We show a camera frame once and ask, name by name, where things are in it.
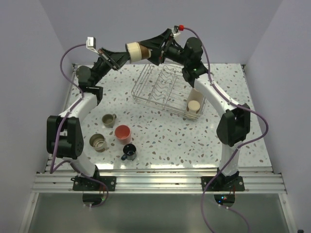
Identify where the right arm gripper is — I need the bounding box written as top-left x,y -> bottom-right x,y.
140,29 -> 190,67

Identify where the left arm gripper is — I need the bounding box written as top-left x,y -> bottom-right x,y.
92,48 -> 133,86

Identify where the white steel cup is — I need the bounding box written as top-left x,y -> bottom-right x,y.
89,133 -> 107,152
125,42 -> 151,63

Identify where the tall beige cup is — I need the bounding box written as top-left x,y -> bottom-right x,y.
187,88 -> 204,104

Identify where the white steel cup cork base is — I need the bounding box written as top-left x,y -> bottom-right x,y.
186,100 -> 201,114

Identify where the coral pink cup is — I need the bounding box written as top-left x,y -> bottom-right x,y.
115,125 -> 131,145

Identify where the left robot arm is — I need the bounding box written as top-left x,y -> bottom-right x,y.
47,48 -> 130,191

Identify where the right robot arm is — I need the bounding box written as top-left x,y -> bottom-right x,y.
138,26 -> 250,191

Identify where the small olive metal mug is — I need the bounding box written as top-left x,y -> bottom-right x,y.
102,114 -> 117,128

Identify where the black mug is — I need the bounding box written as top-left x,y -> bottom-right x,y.
121,144 -> 137,161

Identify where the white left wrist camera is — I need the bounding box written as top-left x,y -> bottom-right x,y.
86,37 -> 98,54

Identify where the wire dish rack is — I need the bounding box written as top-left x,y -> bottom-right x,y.
131,64 -> 207,120

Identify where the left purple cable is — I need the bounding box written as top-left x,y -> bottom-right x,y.
49,43 -> 88,174

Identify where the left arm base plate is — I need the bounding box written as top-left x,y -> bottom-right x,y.
70,176 -> 117,191

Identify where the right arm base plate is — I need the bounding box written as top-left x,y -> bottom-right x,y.
206,174 -> 245,192

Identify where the aluminium rail frame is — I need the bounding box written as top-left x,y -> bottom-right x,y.
32,167 -> 287,194

